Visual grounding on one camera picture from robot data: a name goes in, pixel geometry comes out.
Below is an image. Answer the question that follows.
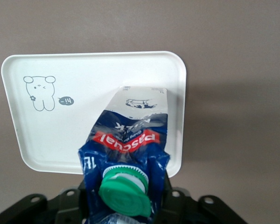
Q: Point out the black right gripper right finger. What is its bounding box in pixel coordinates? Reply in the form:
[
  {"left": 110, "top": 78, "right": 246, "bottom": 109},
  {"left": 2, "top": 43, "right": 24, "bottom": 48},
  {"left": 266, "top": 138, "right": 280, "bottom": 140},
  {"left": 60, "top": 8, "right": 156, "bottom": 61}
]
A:
[{"left": 155, "top": 174, "right": 201, "bottom": 224}]

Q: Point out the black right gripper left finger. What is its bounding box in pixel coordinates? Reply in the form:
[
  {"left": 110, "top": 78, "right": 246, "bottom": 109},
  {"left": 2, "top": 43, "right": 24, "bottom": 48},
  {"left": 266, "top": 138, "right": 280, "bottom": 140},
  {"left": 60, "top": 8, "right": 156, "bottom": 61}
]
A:
[{"left": 44, "top": 180, "right": 88, "bottom": 224}]

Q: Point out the blue white milk carton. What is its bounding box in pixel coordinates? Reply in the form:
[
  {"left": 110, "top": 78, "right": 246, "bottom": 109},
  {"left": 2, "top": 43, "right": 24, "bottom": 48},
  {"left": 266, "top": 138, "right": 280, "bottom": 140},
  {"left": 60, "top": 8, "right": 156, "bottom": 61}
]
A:
[{"left": 78, "top": 85, "right": 171, "bottom": 224}]

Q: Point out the white tray with bear print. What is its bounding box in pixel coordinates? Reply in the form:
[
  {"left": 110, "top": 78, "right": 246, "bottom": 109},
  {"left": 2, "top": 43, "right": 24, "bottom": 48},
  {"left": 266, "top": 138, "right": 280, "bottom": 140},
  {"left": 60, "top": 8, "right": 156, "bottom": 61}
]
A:
[{"left": 1, "top": 50, "right": 187, "bottom": 177}]

